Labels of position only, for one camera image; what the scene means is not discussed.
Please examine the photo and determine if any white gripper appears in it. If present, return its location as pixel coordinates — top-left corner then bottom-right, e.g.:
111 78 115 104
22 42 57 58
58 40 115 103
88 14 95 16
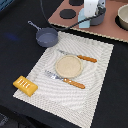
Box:
84 0 99 17

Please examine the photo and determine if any tall grey pot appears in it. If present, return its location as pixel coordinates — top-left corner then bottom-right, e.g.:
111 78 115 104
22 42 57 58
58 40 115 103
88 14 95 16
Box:
90 7 106 26

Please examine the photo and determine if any low grey pot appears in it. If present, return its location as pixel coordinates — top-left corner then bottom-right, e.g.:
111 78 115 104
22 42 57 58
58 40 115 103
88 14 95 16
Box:
29 21 58 48

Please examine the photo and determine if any yellow toy bread loaf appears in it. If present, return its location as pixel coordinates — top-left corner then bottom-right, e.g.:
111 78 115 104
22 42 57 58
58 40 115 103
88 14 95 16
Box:
13 76 38 97

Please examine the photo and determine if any light blue milk carton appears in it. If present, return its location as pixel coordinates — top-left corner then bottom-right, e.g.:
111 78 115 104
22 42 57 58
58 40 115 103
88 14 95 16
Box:
78 8 90 28

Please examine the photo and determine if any beige bowl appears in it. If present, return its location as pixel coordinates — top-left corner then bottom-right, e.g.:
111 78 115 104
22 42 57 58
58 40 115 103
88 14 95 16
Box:
118 4 128 30

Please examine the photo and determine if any round beige plate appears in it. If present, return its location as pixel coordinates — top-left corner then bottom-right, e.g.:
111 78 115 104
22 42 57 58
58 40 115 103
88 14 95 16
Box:
55 55 83 78

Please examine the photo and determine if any woven beige placemat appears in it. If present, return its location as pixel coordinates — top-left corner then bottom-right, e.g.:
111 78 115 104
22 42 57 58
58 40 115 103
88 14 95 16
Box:
14 32 113 128

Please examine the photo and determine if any knife with wooden handle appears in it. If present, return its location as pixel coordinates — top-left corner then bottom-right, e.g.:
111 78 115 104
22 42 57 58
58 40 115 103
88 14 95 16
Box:
58 50 97 63

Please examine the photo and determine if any fork with wooden handle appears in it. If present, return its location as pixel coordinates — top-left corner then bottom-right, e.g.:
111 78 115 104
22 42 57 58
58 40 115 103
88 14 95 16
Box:
45 70 85 89

